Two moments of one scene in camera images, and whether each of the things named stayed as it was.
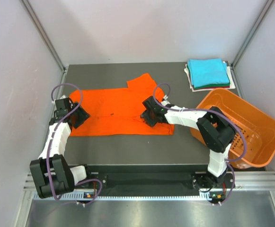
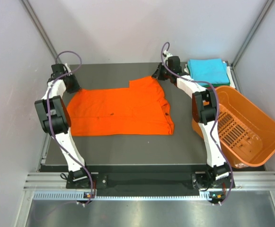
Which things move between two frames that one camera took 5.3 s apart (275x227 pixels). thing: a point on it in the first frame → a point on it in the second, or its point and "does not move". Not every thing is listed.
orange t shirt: (117, 111) does not move
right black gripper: (145, 115) → (157, 74)
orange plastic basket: (263, 131) does not move
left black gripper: (83, 116) → (76, 85)
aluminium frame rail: (38, 23) does not move
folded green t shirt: (212, 85) does not move
